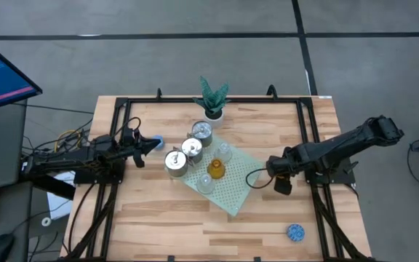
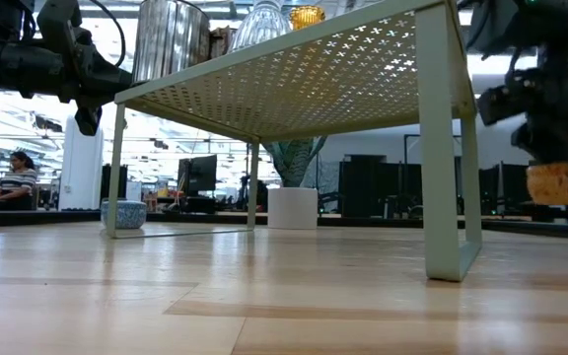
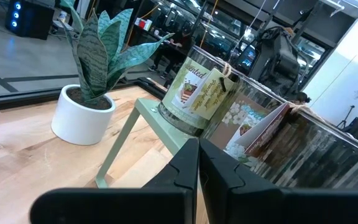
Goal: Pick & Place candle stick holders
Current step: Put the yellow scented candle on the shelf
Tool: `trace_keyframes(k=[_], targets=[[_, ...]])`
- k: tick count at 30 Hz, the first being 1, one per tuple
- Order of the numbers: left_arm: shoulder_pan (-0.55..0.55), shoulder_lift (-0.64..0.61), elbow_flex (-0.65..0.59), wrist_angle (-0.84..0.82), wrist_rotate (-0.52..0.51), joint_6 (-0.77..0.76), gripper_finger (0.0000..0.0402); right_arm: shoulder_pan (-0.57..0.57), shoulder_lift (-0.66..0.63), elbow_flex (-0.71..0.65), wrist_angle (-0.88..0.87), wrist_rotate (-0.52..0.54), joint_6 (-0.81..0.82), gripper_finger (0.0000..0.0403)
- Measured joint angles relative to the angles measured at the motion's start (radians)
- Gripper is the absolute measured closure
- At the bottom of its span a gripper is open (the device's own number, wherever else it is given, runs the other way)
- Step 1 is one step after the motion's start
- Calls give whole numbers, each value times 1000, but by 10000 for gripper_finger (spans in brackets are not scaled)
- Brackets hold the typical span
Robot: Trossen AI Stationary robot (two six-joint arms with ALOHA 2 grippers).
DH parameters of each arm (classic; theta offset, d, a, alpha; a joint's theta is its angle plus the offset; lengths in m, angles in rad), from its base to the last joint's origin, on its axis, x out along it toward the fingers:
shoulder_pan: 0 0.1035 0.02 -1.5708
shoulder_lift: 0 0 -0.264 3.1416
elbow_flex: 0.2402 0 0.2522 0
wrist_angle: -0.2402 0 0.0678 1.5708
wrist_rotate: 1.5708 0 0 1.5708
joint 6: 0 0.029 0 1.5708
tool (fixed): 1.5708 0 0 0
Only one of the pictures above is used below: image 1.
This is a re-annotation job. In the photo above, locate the amber glass candlestick holder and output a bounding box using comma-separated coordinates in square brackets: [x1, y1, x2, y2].
[207, 158, 227, 180]

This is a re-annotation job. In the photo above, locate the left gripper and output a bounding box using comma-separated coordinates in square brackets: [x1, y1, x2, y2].
[118, 137, 161, 169]

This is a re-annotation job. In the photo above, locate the white paper sheet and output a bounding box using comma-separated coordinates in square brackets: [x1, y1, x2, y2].
[46, 170, 78, 221]

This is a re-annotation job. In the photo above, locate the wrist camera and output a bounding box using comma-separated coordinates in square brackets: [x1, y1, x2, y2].
[274, 175, 293, 196]
[121, 125, 136, 142]

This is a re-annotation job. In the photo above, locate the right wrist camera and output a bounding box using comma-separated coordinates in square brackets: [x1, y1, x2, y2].
[274, 175, 293, 196]

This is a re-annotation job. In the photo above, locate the green perforated metal shelf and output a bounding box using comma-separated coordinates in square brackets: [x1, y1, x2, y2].
[164, 131, 266, 216]

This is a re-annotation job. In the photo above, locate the black floor cable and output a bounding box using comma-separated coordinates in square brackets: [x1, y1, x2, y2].
[12, 103, 95, 115]

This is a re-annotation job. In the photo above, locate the yellow cable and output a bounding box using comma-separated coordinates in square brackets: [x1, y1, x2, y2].
[52, 130, 83, 154]

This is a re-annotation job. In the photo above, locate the blue patterned votive holder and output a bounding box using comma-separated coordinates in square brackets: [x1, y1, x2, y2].
[286, 223, 306, 243]
[152, 135, 166, 151]

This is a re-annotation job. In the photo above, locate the silver lidded candle jar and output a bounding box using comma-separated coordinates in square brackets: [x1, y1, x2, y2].
[191, 120, 214, 148]
[164, 149, 189, 178]
[180, 137, 205, 164]

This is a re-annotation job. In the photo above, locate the black aluminium table frame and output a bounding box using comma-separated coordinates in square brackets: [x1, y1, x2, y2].
[59, 84, 377, 262]

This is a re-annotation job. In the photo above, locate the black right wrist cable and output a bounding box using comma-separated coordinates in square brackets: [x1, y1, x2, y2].
[245, 167, 276, 190]

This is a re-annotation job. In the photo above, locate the snake plant in white pot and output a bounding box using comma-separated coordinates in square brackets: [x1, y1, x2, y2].
[191, 75, 231, 129]

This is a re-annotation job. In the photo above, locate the grey desk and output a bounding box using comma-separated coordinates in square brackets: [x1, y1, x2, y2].
[0, 98, 34, 262]

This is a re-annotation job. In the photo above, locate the clear glass candlestick holder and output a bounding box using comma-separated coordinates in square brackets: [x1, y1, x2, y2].
[196, 173, 216, 195]
[215, 141, 234, 164]

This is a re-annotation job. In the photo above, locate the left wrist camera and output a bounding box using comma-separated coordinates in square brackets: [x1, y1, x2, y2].
[121, 125, 136, 142]

